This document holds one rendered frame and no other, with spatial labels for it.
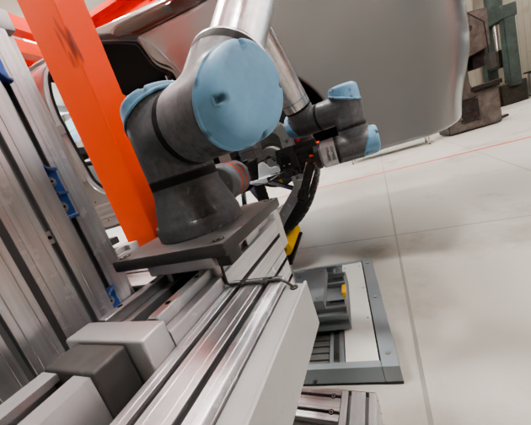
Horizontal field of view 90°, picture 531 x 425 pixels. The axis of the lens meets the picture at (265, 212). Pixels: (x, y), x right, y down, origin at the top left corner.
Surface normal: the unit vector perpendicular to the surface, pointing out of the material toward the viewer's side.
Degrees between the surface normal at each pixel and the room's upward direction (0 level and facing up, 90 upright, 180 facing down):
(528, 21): 90
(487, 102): 90
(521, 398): 0
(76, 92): 90
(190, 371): 0
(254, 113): 95
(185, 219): 72
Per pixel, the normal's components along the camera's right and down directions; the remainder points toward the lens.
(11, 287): 0.88, -0.19
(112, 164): -0.25, 0.29
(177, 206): -0.13, -0.06
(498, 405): -0.31, -0.93
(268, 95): 0.72, 0.03
